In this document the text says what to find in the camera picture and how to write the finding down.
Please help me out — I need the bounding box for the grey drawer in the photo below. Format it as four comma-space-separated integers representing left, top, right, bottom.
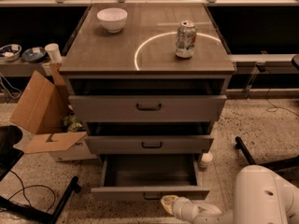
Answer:
91, 154, 209, 202
69, 95, 226, 122
86, 135, 213, 154

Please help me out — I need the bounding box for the grey drawer cabinet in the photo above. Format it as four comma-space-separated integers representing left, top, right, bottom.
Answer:
59, 2, 236, 161

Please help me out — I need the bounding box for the black floor cable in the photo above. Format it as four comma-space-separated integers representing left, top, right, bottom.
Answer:
0, 169, 58, 215

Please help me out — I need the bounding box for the blue patterned bowl left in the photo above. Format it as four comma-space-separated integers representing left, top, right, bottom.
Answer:
0, 44, 21, 62

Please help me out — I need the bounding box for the white ceramic bowl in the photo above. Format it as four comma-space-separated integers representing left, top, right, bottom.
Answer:
97, 7, 128, 33

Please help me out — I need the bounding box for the grey middle drawer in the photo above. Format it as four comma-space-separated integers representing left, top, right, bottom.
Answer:
86, 135, 213, 154

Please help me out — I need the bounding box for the black stand leg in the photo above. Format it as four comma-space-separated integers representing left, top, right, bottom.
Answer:
235, 136, 299, 171
0, 175, 82, 224

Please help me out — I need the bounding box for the black stand leg right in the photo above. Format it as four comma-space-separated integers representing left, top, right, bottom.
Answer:
235, 136, 299, 171

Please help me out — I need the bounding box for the green packaging in box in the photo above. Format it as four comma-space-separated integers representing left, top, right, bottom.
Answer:
63, 114, 84, 133

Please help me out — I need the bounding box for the black chair seat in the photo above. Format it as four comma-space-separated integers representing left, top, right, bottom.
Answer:
0, 125, 23, 181

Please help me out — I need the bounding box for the white paper cup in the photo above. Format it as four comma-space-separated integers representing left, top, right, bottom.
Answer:
45, 43, 62, 63

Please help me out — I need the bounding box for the blue bowl right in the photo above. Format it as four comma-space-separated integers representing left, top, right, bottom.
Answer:
21, 47, 47, 63

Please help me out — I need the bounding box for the grey top drawer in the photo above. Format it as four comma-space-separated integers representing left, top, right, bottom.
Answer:
69, 95, 226, 122

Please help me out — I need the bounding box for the open cardboard box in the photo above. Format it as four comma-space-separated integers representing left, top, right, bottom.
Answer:
10, 71, 96, 161

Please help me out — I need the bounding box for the crushed soda can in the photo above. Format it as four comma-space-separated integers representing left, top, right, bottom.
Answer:
176, 20, 197, 59

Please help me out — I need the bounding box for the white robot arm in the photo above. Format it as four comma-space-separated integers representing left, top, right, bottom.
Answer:
161, 165, 299, 224

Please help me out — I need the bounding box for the grey bottom drawer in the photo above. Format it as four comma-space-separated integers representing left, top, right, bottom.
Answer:
91, 154, 209, 202

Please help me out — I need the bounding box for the low grey side shelf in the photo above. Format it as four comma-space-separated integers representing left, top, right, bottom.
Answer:
0, 56, 66, 78

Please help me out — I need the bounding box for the black stand leg left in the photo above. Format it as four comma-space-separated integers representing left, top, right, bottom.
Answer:
0, 175, 82, 224

